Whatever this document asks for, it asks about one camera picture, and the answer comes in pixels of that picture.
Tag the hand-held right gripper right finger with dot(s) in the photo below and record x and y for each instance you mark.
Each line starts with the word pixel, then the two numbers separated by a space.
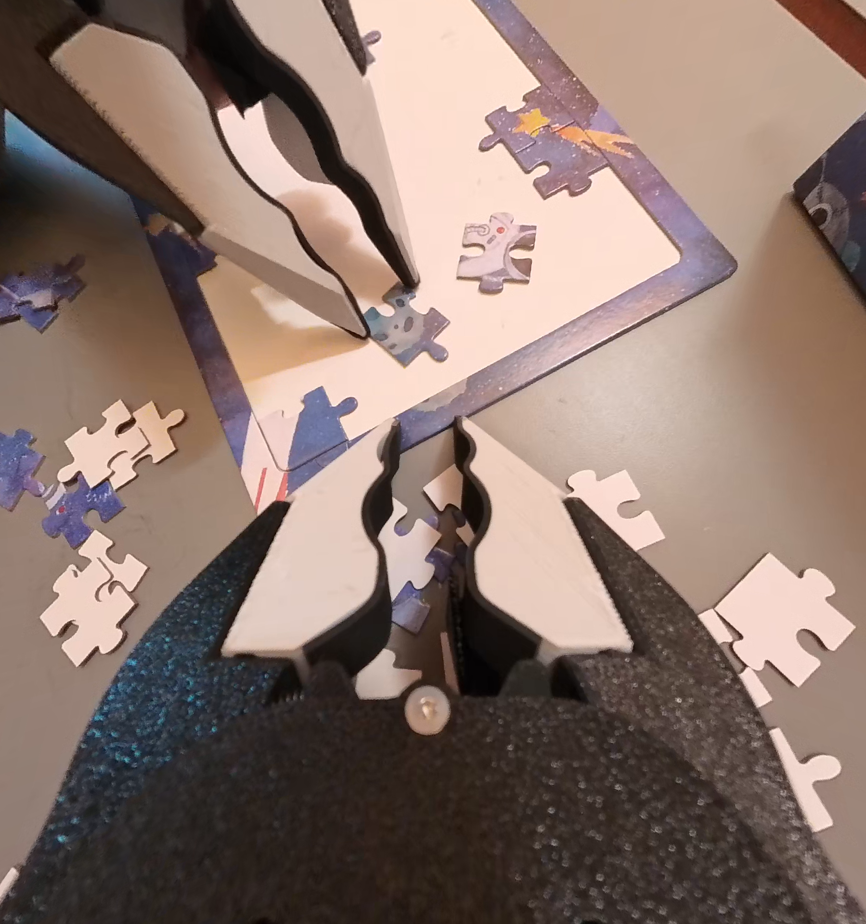
pixel 548 577

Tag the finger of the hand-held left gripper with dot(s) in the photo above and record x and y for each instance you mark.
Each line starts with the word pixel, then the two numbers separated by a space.
pixel 151 123
pixel 332 72

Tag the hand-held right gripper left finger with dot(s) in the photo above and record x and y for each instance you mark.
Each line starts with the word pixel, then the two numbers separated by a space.
pixel 303 577

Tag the purple grey puzzle piece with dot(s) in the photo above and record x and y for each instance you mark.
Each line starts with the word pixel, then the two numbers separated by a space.
pixel 370 37

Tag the blue star puzzle piece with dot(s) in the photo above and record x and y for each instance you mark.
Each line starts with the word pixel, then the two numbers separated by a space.
pixel 526 123

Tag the pile of jigsaw puzzle pieces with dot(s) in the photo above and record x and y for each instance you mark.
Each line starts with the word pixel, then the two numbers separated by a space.
pixel 772 613

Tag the grey blue puzzle piece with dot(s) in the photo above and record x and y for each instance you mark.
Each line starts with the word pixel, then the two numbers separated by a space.
pixel 494 249

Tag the cratered moon puzzle piece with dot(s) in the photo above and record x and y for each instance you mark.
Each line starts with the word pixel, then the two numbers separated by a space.
pixel 404 328

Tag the blue framed puzzle board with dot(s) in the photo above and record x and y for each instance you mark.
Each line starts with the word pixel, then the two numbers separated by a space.
pixel 548 303

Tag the grey desk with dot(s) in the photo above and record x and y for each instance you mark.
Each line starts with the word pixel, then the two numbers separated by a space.
pixel 693 433

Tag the blue comet puzzle piece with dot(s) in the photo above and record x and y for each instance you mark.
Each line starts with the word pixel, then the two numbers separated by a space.
pixel 570 162

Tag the illustrated puzzle box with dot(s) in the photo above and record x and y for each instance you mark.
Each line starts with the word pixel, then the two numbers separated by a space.
pixel 851 216

